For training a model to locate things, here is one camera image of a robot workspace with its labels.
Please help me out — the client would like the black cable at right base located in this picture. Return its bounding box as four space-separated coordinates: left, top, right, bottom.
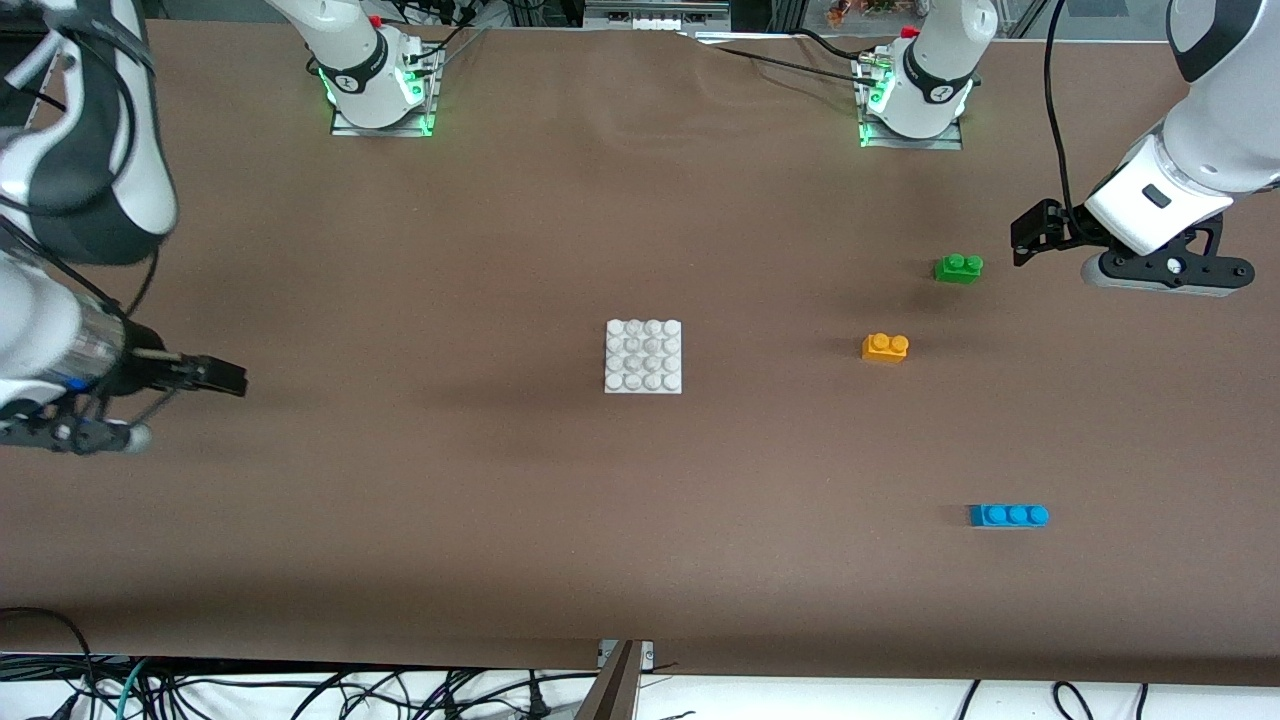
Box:
400 20 491 76

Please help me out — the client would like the dark camera stand post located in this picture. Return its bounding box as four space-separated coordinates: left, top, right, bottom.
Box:
575 642 643 720

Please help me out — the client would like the black looped floor cable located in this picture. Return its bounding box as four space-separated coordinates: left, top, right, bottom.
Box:
0 607 97 720

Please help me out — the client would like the brown table cover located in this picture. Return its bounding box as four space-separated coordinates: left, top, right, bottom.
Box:
0 15 1280 687

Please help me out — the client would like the white power strip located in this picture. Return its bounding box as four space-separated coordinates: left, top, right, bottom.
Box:
585 0 731 33

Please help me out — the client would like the short black base cable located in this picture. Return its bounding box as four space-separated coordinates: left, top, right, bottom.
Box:
795 28 883 56

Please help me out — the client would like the long black base cable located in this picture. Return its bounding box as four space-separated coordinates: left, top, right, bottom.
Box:
690 35 873 76

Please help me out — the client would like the blue three-stud block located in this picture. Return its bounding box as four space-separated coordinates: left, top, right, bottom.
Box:
968 503 1051 529

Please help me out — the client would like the orange background object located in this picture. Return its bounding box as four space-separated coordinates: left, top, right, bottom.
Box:
825 0 906 26

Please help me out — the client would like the white studded base plate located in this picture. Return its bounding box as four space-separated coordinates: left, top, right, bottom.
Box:
604 319 684 395

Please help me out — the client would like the teal floor cable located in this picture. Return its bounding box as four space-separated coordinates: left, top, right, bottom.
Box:
112 658 153 720

